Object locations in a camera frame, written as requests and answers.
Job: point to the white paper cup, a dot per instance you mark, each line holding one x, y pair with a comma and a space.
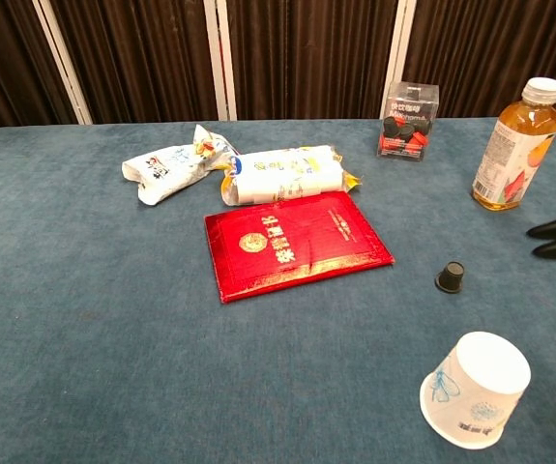
476, 391

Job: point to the orange tea bottle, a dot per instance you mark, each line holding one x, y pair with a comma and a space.
514, 150

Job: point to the black coffee capsule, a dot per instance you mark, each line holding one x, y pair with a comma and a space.
451, 277

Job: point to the clear box of capsules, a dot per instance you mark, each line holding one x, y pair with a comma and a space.
407, 123

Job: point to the red certificate book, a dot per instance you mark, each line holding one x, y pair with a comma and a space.
297, 246

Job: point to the white and yellow bread package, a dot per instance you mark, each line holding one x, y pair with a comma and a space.
282, 176

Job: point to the white snack bag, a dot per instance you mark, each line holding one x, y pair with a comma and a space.
171, 166

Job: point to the blue table cloth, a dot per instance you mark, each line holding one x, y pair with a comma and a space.
113, 314

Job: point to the white partition frame post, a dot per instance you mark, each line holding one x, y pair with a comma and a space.
397, 48
62, 60
220, 58

